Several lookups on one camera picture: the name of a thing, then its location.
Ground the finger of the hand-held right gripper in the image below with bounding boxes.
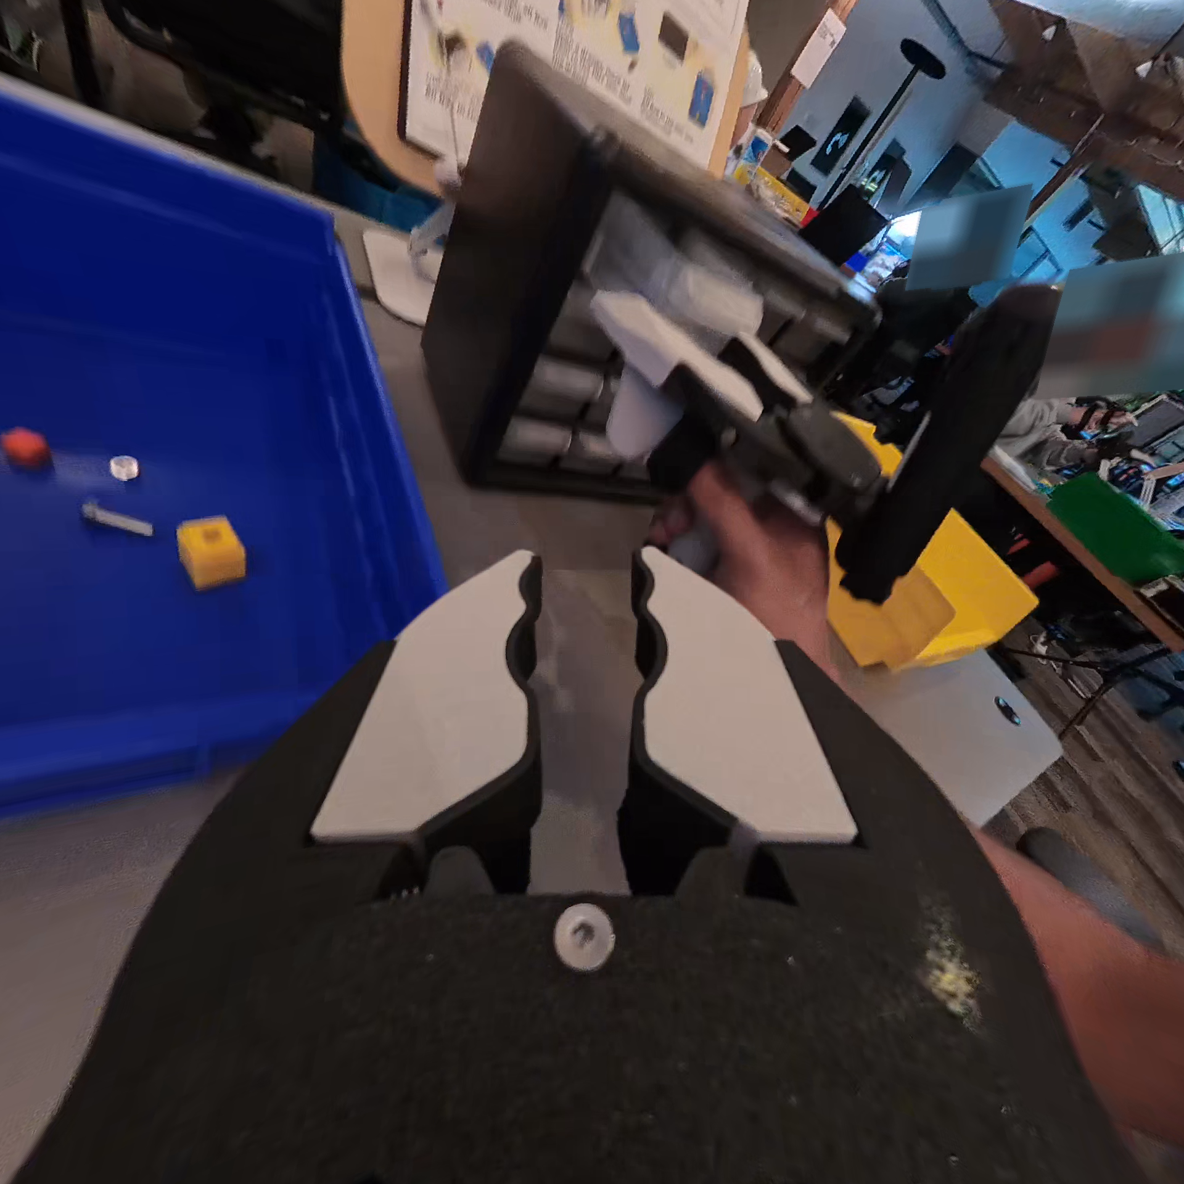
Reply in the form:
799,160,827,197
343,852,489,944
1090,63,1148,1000
720,331,817,410
590,290,766,461

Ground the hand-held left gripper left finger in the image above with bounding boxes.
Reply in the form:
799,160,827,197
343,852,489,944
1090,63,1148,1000
309,549,544,893

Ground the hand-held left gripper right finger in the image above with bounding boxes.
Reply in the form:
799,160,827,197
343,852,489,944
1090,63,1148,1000
616,546,859,895

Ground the clear plastic drawer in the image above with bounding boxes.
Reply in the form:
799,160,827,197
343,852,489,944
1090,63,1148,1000
637,250,768,338

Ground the black drawer cabinet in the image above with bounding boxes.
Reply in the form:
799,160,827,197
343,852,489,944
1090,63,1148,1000
420,40,882,505

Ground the yellow plastic bin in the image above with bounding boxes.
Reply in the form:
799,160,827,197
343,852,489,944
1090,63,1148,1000
822,410,1041,671

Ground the small yellow cube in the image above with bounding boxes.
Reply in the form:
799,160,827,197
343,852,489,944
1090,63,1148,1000
176,514,248,592

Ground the small metal screw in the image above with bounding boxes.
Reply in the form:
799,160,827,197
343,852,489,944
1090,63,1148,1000
79,498,154,539

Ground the blue plastic bin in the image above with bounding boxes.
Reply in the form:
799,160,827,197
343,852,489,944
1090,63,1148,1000
0,74,449,819

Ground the person's right forearm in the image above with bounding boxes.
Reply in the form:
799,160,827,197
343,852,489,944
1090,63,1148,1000
785,637,1184,1157

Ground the array of clear drawers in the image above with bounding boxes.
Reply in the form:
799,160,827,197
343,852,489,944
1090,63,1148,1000
498,188,856,482

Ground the person's right hand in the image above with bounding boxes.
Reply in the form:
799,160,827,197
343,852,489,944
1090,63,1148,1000
644,460,834,653

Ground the black monitor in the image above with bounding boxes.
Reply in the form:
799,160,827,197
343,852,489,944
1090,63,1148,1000
799,186,891,269

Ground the white stand base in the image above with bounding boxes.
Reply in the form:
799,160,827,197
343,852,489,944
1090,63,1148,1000
361,156,463,327

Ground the white framed sign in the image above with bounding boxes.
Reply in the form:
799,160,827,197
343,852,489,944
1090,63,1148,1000
398,0,750,172

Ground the black pole stand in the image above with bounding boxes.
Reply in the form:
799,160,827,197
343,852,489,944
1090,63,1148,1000
817,37,945,211

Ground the green board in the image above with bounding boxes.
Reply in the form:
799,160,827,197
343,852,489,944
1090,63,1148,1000
1044,470,1184,586

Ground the round wooden table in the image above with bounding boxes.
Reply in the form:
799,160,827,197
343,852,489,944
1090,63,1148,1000
339,0,753,195

